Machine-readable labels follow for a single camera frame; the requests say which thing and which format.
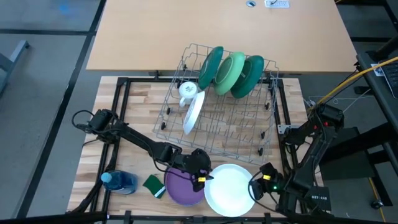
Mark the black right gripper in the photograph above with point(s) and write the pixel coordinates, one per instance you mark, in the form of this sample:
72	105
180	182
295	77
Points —
273	186

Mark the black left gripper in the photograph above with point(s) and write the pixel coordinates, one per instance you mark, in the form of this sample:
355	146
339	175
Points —
199	161

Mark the white round plate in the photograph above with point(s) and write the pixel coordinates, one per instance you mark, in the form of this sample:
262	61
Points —
192	115
228	191

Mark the white printed mug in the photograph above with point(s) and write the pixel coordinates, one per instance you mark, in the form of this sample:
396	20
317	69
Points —
188	89

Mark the light green bowl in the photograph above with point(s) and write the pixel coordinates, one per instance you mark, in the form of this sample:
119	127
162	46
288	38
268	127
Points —
231	73

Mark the dark green bowl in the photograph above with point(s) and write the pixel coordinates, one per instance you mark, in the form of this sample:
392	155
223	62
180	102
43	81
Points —
250	77

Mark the dark green plate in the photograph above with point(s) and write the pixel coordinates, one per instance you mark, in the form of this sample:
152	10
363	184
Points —
211	67

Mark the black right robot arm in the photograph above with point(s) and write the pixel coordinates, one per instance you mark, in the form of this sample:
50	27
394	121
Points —
306	168

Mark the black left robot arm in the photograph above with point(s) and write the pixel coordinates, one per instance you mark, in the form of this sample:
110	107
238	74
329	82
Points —
140	140

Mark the purple plate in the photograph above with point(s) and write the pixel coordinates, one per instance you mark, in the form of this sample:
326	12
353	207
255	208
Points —
182	189

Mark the green sponge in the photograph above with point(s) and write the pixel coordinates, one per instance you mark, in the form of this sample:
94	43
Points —
152	184

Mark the blue plastic bottle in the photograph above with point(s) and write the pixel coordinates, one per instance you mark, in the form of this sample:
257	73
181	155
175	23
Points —
122	182

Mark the black caster wheel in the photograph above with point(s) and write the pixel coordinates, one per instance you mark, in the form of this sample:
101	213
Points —
377	204

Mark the black side desk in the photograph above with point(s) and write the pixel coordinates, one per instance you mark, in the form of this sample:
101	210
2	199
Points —
370	87

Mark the light wooden desk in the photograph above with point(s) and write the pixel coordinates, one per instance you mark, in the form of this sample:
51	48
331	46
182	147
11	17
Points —
155	31

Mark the black keyboard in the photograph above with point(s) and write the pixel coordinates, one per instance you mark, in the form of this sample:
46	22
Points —
392	77

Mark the white desk power strip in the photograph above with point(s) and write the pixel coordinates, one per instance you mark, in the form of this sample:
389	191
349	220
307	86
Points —
276	3

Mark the grey metal furniture leg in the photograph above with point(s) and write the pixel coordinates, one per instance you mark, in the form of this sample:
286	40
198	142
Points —
6	71

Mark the black Netgear network switch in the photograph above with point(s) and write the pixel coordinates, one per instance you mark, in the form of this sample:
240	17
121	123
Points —
320	199

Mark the black metal table frame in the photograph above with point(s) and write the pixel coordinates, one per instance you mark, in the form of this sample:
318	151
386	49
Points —
146	80

